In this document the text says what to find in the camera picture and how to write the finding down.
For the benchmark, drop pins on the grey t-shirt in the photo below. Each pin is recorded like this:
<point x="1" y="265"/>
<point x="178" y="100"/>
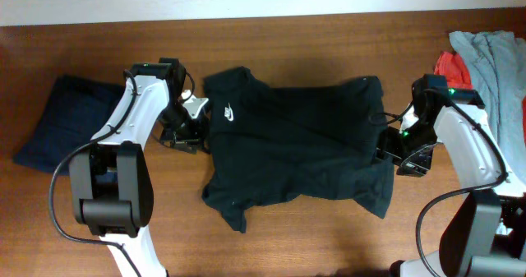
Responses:
<point x="496" y="65"/>

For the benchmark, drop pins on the red t-shirt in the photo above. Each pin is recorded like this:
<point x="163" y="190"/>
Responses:
<point x="453" y="68"/>

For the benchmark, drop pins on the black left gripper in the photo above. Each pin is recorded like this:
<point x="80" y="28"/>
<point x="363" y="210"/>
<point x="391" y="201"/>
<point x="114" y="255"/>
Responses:
<point x="196" y="138"/>

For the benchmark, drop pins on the folded navy blue garment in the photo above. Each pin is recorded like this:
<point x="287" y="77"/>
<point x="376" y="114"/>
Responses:
<point x="76" y="109"/>

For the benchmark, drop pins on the black Nike t-shirt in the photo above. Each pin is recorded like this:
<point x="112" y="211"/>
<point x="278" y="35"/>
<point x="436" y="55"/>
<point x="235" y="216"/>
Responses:
<point x="270" y="145"/>

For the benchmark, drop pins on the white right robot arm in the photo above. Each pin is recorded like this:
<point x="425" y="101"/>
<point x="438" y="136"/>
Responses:
<point x="486" y="236"/>

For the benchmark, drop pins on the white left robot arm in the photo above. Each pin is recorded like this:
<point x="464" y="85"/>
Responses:
<point x="111" y="187"/>

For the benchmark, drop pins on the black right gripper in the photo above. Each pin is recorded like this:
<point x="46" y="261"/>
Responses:
<point x="386" y="144"/>

